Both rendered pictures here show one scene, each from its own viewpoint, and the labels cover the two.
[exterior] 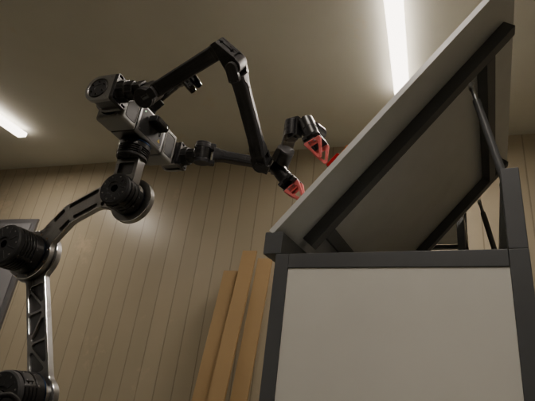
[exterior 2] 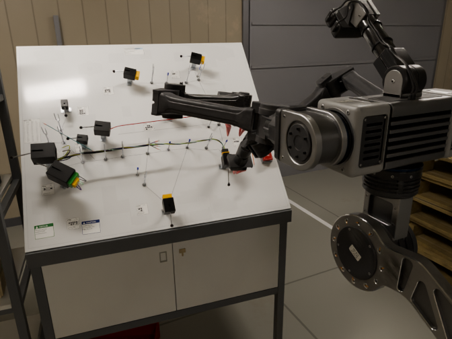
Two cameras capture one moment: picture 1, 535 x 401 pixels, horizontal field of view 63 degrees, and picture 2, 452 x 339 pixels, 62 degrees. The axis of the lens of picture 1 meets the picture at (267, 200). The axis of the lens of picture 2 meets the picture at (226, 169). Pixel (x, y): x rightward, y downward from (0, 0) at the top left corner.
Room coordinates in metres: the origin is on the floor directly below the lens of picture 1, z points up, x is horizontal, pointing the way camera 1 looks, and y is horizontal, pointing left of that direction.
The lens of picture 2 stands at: (2.62, 0.91, 1.66)
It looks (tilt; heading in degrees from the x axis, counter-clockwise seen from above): 19 degrees down; 223
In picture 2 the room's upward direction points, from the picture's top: 1 degrees counter-clockwise
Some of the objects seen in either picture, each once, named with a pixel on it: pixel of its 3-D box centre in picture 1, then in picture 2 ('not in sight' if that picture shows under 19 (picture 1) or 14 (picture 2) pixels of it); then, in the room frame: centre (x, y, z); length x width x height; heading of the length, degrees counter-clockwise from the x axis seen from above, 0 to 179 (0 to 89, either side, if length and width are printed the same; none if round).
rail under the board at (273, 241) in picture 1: (335, 293); (171, 233); (1.68, -0.31, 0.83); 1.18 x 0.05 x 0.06; 152
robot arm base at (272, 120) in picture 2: (188, 156); (284, 130); (1.88, 0.41, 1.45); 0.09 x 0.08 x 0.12; 158
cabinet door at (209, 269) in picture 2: not in sight; (229, 264); (1.43, -0.19, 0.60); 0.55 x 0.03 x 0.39; 152
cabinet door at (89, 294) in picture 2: not in sight; (114, 287); (1.91, -0.46, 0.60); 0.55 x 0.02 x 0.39; 152
